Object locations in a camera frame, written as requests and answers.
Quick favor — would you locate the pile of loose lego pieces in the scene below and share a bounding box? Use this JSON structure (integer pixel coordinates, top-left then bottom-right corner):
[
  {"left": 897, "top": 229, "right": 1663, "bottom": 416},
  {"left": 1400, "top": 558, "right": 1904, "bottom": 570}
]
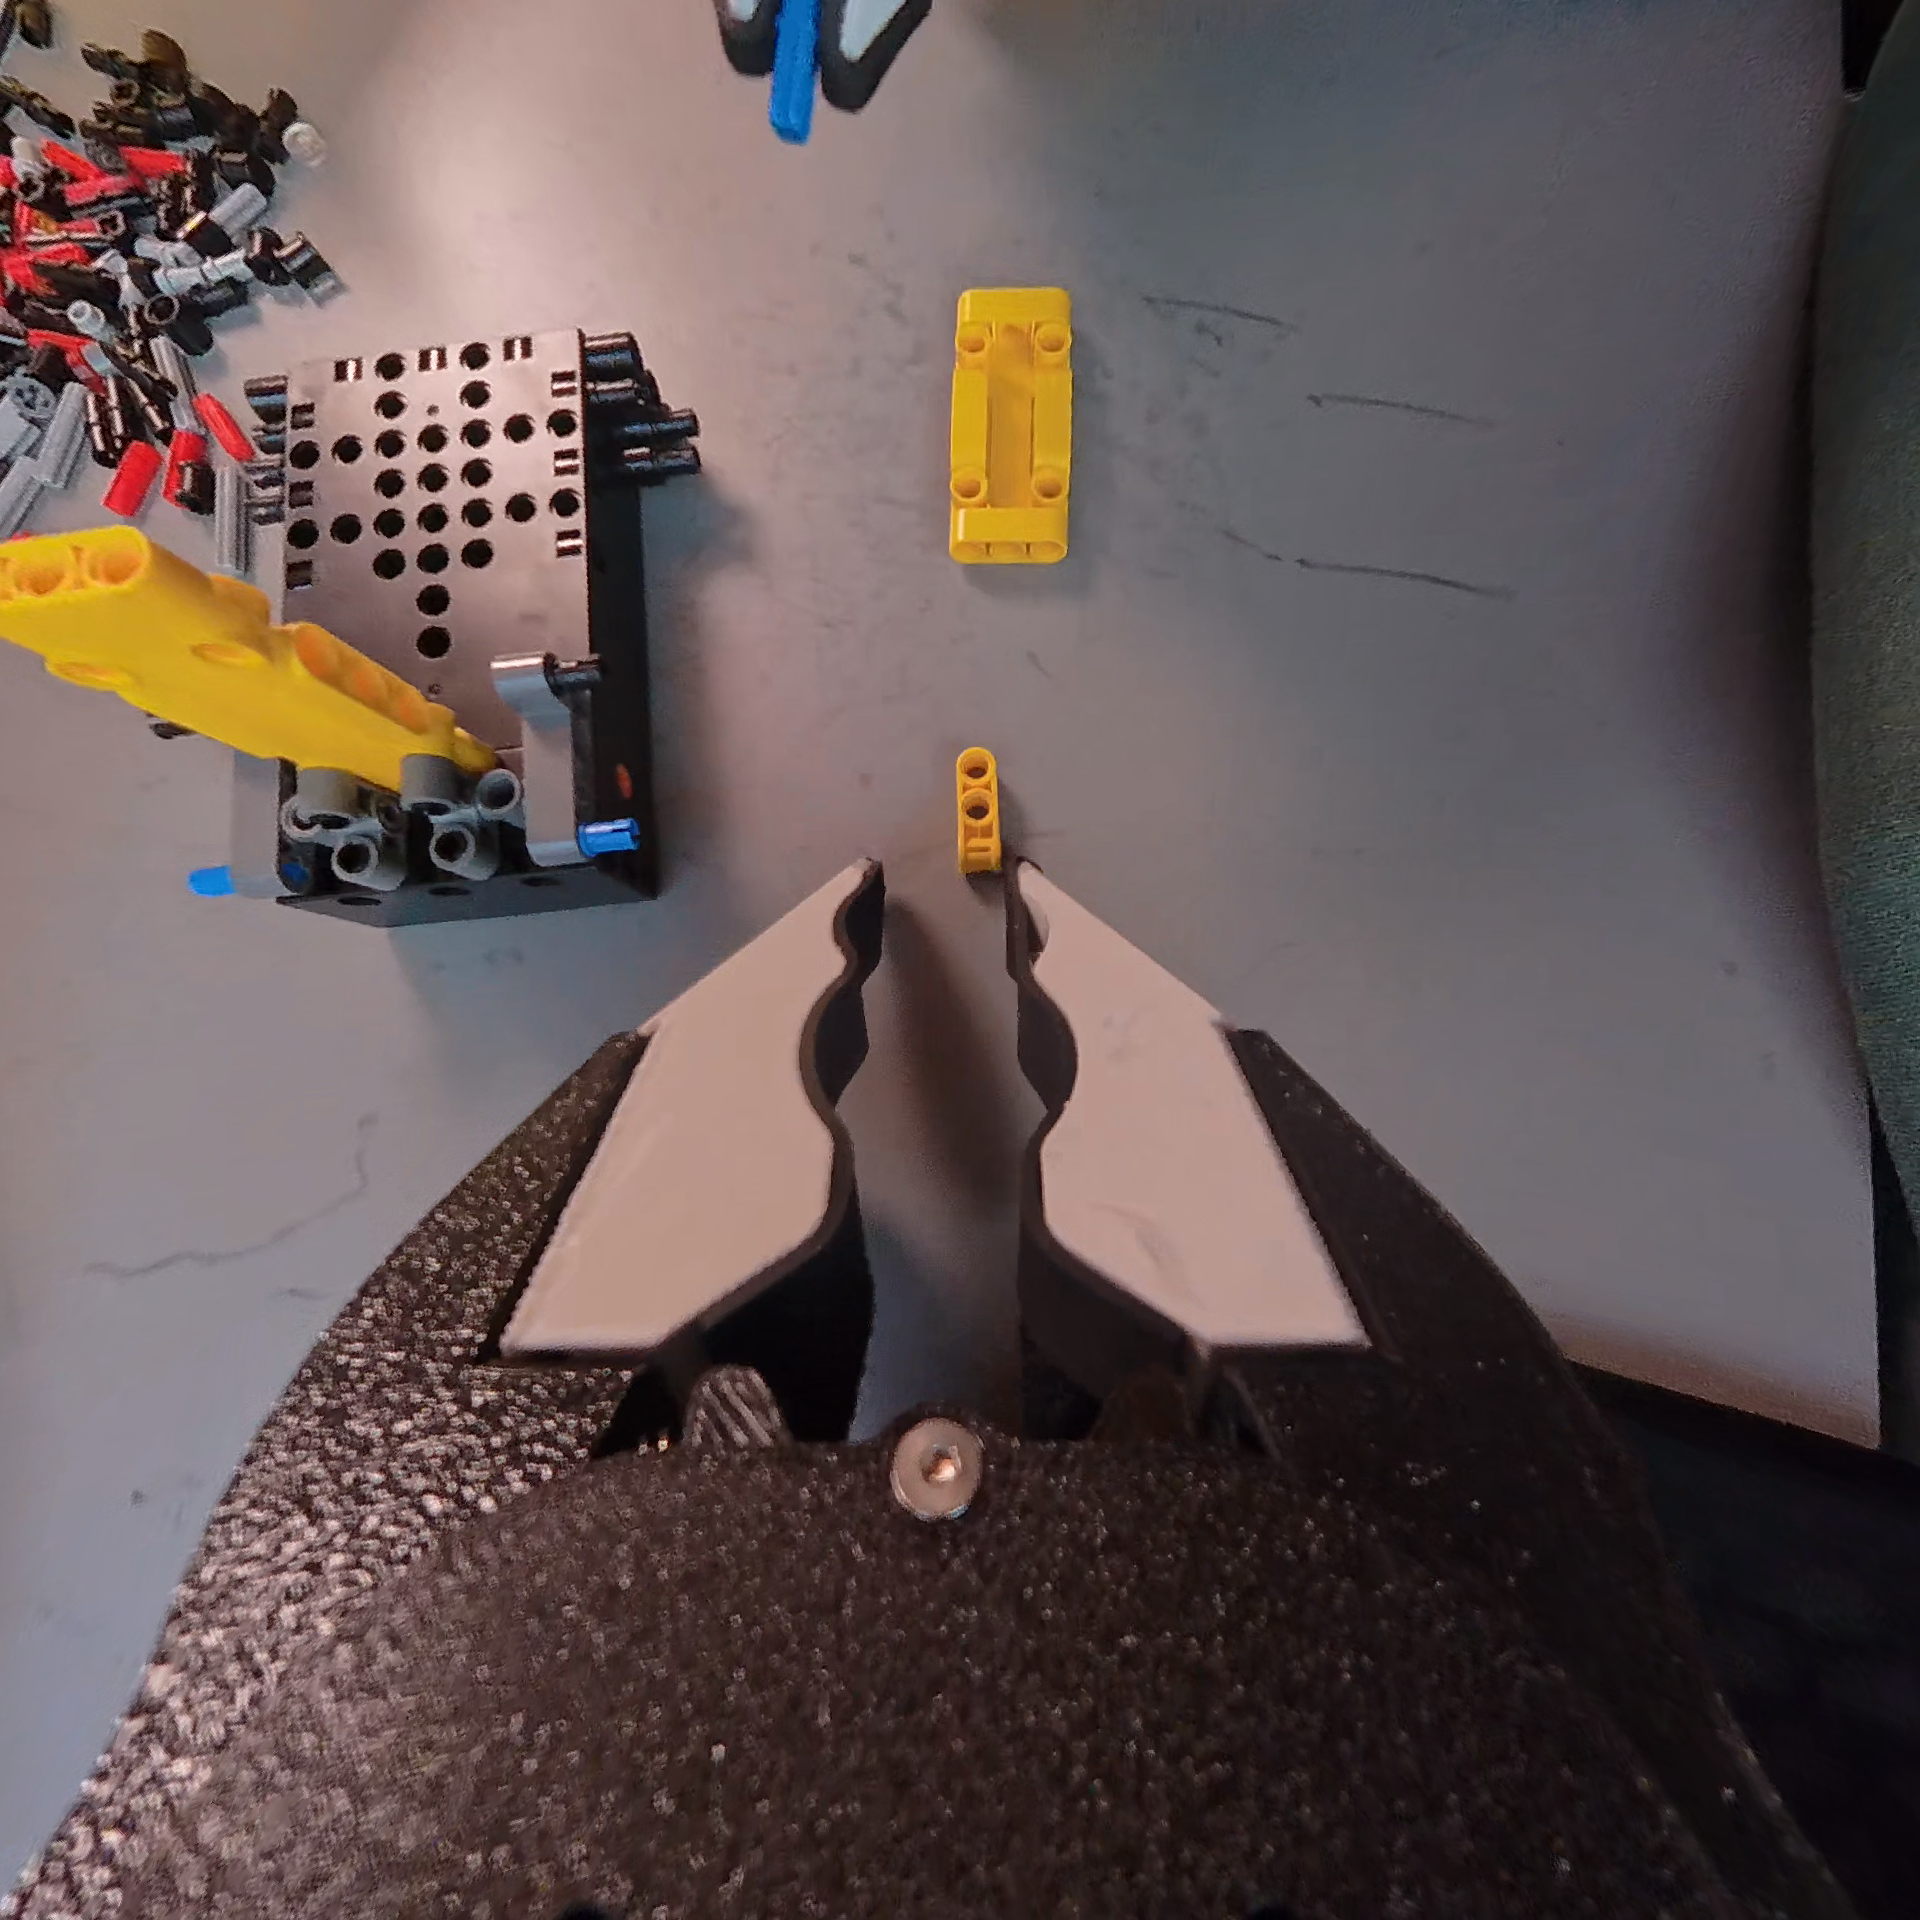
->
[{"left": 0, "top": 26, "right": 331, "bottom": 588}]

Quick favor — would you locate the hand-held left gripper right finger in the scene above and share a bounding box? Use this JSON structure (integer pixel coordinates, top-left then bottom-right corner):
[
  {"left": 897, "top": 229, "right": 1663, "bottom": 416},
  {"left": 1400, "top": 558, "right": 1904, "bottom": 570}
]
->
[{"left": 1006, "top": 860, "right": 1374, "bottom": 1357}]

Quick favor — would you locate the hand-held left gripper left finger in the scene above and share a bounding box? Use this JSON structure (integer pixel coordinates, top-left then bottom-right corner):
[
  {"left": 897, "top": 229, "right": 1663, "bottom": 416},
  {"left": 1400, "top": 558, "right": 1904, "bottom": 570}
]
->
[{"left": 504, "top": 860, "right": 888, "bottom": 1368}]

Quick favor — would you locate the black mesh chair armrest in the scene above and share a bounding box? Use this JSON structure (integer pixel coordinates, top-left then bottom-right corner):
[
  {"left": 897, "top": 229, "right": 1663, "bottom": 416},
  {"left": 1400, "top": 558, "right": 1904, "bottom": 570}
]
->
[{"left": 1576, "top": 1368, "right": 1920, "bottom": 1920}]

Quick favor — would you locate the black lego model yellow beam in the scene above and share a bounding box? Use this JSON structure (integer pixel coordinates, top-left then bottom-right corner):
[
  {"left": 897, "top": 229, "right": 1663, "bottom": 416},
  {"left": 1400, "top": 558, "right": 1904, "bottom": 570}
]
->
[{"left": 0, "top": 324, "right": 703, "bottom": 933}]

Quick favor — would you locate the yellow lego panel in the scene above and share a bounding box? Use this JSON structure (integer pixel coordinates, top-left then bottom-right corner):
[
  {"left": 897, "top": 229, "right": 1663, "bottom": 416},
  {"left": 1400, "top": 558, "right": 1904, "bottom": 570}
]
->
[{"left": 949, "top": 289, "right": 1081, "bottom": 566}]

